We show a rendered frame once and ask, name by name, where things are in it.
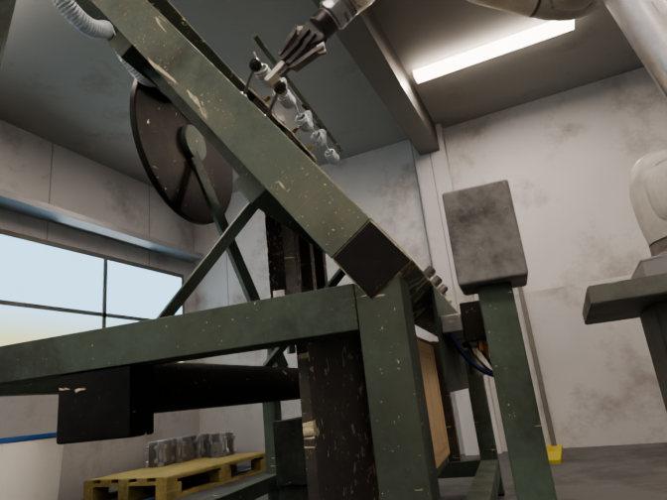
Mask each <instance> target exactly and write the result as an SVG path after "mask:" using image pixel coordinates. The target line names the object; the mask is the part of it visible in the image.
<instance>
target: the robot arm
mask: <svg viewBox="0 0 667 500"><path fill-rule="evenodd" d="M374 1H375V0H322V1H321V3H320V7H321V8H319V9H318V10H317V11H316V12H315V13H314V14H313V15H312V16H311V19H310V21H309V22H308V23H306V24H304V26H298V25H297V24H294V26H293V29H292V32H291V33H290V35H289V37H288V38H287V40H286V41H285V43H284V44H283V46H282V47H281V49H280V50H279V52H278V55H279V57H280V59H279V61H278V62H277V63H276V64H275V65H274V66H273V67H272V70H271V71H270V72H269V73H268V74H267V76H266V77H265V78H264V80H265V81H266V82H267V83H268V85H270V86H271V87H272V86H273V85H274V84H275V83H276V82H277V81H278V80H279V79H280V78H283V77H284V76H285V75H286V74H287V73H288V72H289V71H290V70H294V71H295V72H297V71H299V70H300V69H302V68H303V67H305V66H306V65H307V64H309V63H311V62H312V61H313V60H315V59H316V58H318V57H319V56H322V55H325V54H326V53H327V51H326V49H325V43H326V42H327V39H330V38H331V37H332V36H333V35H334V34H335V33H336V32H337V31H338V29H340V30H342V29H344V27H345V26H346V25H347V24H348V23H349V22H350V21H351V20H352V19H354V18H355V16H356V15H357V14H358V13H360V12H361V11H363V10H365V9H366V8H367V7H368V6H369V5H371V4H372V3H373V2H374ZM467 1H468V2H471V3H474V4H477V5H481V6H485V7H489V8H494V9H498V10H502V11H506V12H510V13H514V14H517V15H520V16H523V17H528V18H534V19H538V20H543V21H571V20H576V19H581V18H584V17H587V16H589V15H591V14H592V13H593V12H594V11H595V10H596V9H597V8H598V7H599V5H600V2H601V0H467ZM602 1H603V2H604V4H605V6H606V7H607V9H608V10H609V12H610V13H611V15H612V17H613V18H614V20H615V21H616V23H617V24H618V26H619V28H620V29H621V30H622V31H623V33H624V34H625V36H626V38H627V39H628V41H629V42H630V44H631V46H632V47H633V49H634V50H635V52H636V53H637V55H638V57H639V58H640V60H641V61H642V63H643V64H644V66H645V68H646V69H647V71H648V72H649V74H650V75H651V77H652V79H653V80H654V82H655V83H656V85H657V87H658V88H659V90H660V91H661V93H662V94H663V96H664V98H665V99H666V101H667V0H602ZM628 190H629V197H630V201H631V205H632V208H633V211H634V214H635V217H636V220H637V222H638V225H639V227H640V230H641V232H642V234H643V236H644V238H645V240H646V242H647V244H648V247H649V249H650V253H651V257H653V256H658V255H662V254H666V253H667V149H661V150H657V151H654V152H652V153H649V154H647V155H646V156H644V157H642V158H641V159H640V160H638V161H637V162H636V164H635V165H634V167H633V168H632V170H631V172H630V176H629V183H628Z"/></svg>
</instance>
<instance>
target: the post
mask: <svg viewBox="0 0 667 500"><path fill-rule="evenodd" d="M477 294H478V299H479V304H480V309H481V315H482V320H483V325H484V330H485V336H486V341H487V346H488V351H489V357H490V362H491V367H492V372H493V378H494V383H495V388H496V393H497V399H498V404H499V409H500V414H501V419H502V424H503V429H504V434H505V440H506V445H507V450H508V455H509V461H510V466H511V471H512V476H513V482H514V487H515V492H516V497H517V500H557V495H556V491H555V486H554V481H553V477H552V472H551V467H550V462H549V458H548V453H547V448H546V444H545V440H544V435H543V430H542V425H541V421H540V416H539V411H538V407H537V402H536V397H535V392H534V388H533V383H532V378H531V373H530V369H529V364H528V359H527V354H526V350H525V345H524V340H523V335H522V331H521V326H520V321H519V317H518V312H517V307H516V302H515V299H514V294H513V289H512V284H511V282H503V283H497V284H491V285H485V286H479V287H477Z"/></svg>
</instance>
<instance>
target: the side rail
mask: <svg viewBox="0 0 667 500"><path fill-rule="evenodd" d="M91 1H92V2H93V3H94V4H95V5H96V6H97V7H98V8H99V9H100V11H101V12H102V13H103V14H104V15H105V16H106V17H107V18H108V19H109V20H110V21H111V22H112V23H113V25H114V26H115V27H116V28H117V29H118V30H119V31H120V32H121V33H122V34H123V35H124V36H125V37H126V39H127V40H128V41H129V42H130V43H131V44H132V45H133V46H134V47H135V48H136V49H137V50H138V51H139V53H140V54H141V55H142V56H143V57H144V58H145V59H146V60H147V61H148V62H149V63H150V64H151V65H152V67H153V68H154V69H155V70H156V71H157V72H158V73H159V74H160V75H161V76H162V77H163V78H164V79H165V81H166V82H167V83H168V84H169V85H170V86H171V87H172V88H173V89H174V90H175V91H176V92H177V93H178V95H179V96H180V97H181V98H182V99H183V100H184V101H185V102H186V103H187V104H188V105H189V106H190V107H191V109H192V110H193V111H194V112H195V113H196V114H197V115H198V116H199V117H200V118H201V119H202V121H203V122H204V123H205V124H206V125H207V126H208V127H209V128H210V129H211V130H212V131H213V132H214V133H215V135H216V136H217V137H218V138H219V139H220V140H221V141H222V142H223V143H224V144H225V145H226V146H227V147H228V149H229V150H230V151H231V152H232V153H233V154H234V155H235V156H236V157H237V158H238V159H239V160H240V161H241V163H242V164H243V165H244V166H245V167H246V168H247V169H248V170H249V171H250V172H251V173H252V174H253V175H254V177H255V178H256V179H257V180H258V181H259V182H260V183H261V184H262V185H263V186H265V187H266V188H267V190H268V191H269V192H270V193H271V194H272V195H273V196H274V197H275V198H276V199H277V200H278V201H279V202H280V204H281V205H282V206H283V207H284V208H285V209H286V210H287V211H288V212H289V213H290V214H291V215H292V216H293V218H294V219H295V220H296V221H297V222H298V223H299V224H300V225H301V226H302V227H303V228H304V229H305V230H306V232H307V233H308V234H309V235H310V236H311V237H312V238H313V239H314V240H315V241H316V242H317V243H318V244H319V246H320V247H321V248H322V249H323V250H324V251H325V252H326V253H327V254H328V255H329V256H330V257H331V258H333V257H334V256H335V255H336V254H337V253H338V252H339V251H340V250H341V249H342V248H343V247H344V246H345V245H346V244H347V243H348V242H349V241H350V240H351V239H352V238H353V237H354V236H355V235H356V234H357V233H358V232H359V231H360V230H361V229H362V228H363V227H364V226H365V225H366V224H367V223H368V222H369V221H370V220H372V219H371V218H370V217H369V216H368V215H367V214H366V213H365V212H364V211H363V210H362V209H361V208H360V207H359V206H358V205H357V204H355V203H354V202H353V201H352V200H351V199H350V198H349V197H348V196H347V195H346V194H345V193H344V192H343V191H342V190H341V189H340V188H339V187H338V186H337V185H336V184H335V183H334V182H333V181H332V180H331V179H330V178H329V177H328V176H327V175H326V174H325V173H324V172H323V171H322V170H321V169H320V168H319V167H318V166H317V165H316V164H315V163H313V162H312V161H311V160H310V159H309V158H308V157H307V156H306V155H305V154H304V153H303V152H302V151H301V150H300V149H299V148H298V147H297V146H296V145H295V144H294V143H293V142H292V141H291V140H290V139H289V138H288V137H287V136H286V135H285V134H284V133H283V132H282V131H281V130H280V129H279V128H278V127H277V126H276V125H275V124H274V123H273V122H272V121H270V120H269V119H268V118H267V117H266V116H265V115H264V114H263V113H262V112H261V111H260V110H259V109H258V108H257V107H256V106H255V105H254V104H253V103H252V102H251V101H250V100H249V99H248V98H247V97H246V96H245V95H244V94H243V93H242V92H241V91H240V90H239V89H238V88H237V87H236V86H235V85H234V84H233V83H232V82H231V81H230V80H229V79H227V78H226V77H225V76H224V75H223V74H222V73H221V72H220V71H219V70H218V69H217V68H216V67H215V66H214V65H213V64H212V63H211V62H210V61H209V60H208V59H207V58H206V57H205V56H204V55H203V54H202V53H201V52H200V51H199V50H198V49H197V48H196V47H195V46H194V45H193V44H192V43H191V42H190V41H189V40H188V39H187V38H185V37H184V36H183V35H182V34H181V33H180V32H179V31H178V30H177V29H176V28H175V27H174V26H173V25H172V24H171V23H170V22H169V21H168V20H167V19H166V18H165V17H164V16H163V15H162V14H161V13H160V12H159V11H158V10H157V9H156V8H155V7H154V6H153V5H152V4H151V3H150V2H149V1H148V0H91Z"/></svg>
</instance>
